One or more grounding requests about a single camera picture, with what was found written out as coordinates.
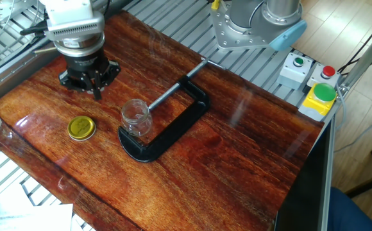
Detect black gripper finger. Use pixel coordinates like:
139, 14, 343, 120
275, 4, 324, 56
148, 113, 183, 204
58, 69, 96, 94
92, 60, 122, 101

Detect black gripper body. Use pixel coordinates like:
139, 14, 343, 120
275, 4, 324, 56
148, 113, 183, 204
64, 53, 110, 78

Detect yellow metal jar lid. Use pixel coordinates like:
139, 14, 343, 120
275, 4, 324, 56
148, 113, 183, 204
67, 115, 96, 142

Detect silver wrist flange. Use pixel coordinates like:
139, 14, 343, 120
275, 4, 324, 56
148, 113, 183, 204
53, 31, 106, 58

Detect black iron C-clamp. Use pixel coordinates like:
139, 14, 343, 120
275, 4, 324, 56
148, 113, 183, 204
117, 56, 227, 163

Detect perforated aluminium plate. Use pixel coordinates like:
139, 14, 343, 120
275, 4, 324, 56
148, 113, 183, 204
0, 0, 38, 23

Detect white paper sheets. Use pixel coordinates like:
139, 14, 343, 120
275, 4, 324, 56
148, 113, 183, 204
0, 179, 74, 231

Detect grey box small green button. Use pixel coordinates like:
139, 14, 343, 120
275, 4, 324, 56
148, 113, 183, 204
276, 52, 314, 90

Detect yellow box big green button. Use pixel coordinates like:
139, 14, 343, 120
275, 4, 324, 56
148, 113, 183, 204
298, 82, 337, 122

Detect grey box red button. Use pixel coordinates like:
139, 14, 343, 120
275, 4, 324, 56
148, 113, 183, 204
306, 63, 341, 89

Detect aluminium frame post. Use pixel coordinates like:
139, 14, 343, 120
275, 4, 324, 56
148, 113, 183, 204
338, 19, 372, 97

